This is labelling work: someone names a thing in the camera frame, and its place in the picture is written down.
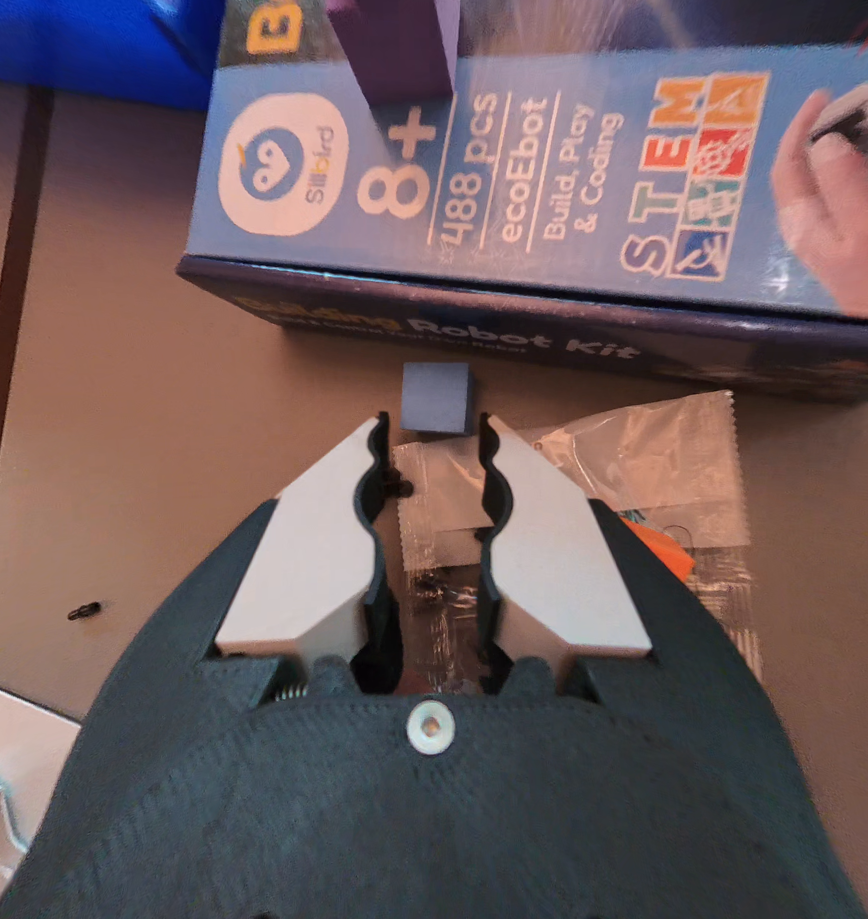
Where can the blue foam cube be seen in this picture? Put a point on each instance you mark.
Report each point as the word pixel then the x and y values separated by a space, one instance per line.
pixel 437 398

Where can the blue plastic bin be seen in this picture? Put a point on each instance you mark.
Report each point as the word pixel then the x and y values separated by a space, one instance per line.
pixel 90 43

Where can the white book stand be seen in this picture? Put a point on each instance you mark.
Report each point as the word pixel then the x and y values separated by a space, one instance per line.
pixel 11 776

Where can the grey desk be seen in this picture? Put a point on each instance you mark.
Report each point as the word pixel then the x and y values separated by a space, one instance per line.
pixel 161 431

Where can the purple foam cube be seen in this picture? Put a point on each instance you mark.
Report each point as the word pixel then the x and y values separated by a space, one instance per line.
pixel 391 43

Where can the silver plastic parts bag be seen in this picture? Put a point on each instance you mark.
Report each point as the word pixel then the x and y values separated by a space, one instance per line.
pixel 635 460

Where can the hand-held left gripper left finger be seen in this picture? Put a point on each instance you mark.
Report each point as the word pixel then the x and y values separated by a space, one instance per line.
pixel 298 575

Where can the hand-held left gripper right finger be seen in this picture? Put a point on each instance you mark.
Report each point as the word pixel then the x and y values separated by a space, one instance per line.
pixel 571 575

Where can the blue robot kit box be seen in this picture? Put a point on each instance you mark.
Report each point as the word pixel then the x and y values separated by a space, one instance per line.
pixel 549 187

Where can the black small bushing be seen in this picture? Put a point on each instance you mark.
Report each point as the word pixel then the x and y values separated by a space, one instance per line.
pixel 84 610

